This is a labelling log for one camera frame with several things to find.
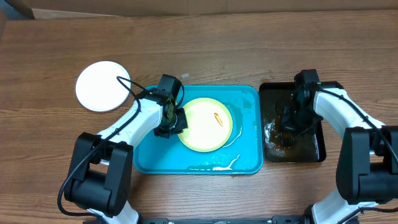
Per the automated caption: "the black water tray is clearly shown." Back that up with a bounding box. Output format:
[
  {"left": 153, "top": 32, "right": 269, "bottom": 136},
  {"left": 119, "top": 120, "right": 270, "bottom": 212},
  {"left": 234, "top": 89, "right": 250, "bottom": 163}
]
[{"left": 259, "top": 82, "right": 326, "bottom": 163}]

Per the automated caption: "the yellow plate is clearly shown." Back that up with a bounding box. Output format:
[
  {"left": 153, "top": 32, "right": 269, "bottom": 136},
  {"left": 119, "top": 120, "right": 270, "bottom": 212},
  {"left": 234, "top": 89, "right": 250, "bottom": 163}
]
[{"left": 178, "top": 98, "right": 233, "bottom": 152}]

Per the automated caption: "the white plate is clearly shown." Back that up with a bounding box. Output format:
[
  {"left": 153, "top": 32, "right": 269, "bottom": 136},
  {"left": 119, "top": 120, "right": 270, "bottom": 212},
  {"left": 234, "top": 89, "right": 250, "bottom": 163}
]
[{"left": 75, "top": 61, "right": 131, "bottom": 112}]

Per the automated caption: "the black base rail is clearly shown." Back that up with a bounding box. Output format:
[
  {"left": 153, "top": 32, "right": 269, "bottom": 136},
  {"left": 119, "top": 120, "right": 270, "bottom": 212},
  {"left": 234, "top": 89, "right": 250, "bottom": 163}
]
[{"left": 82, "top": 215, "right": 360, "bottom": 224}]

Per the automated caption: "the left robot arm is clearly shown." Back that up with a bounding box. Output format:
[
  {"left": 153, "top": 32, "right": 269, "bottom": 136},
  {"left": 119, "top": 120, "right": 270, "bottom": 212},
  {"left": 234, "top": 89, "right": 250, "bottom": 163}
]
[{"left": 57, "top": 74, "right": 188, "bottom": 223}]

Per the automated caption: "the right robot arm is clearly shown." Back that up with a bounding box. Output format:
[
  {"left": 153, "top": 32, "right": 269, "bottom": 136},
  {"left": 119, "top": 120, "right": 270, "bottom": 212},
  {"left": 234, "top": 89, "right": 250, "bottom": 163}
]
[{"left": 279, "top": 69, "right": 397, "bottom": 224}]

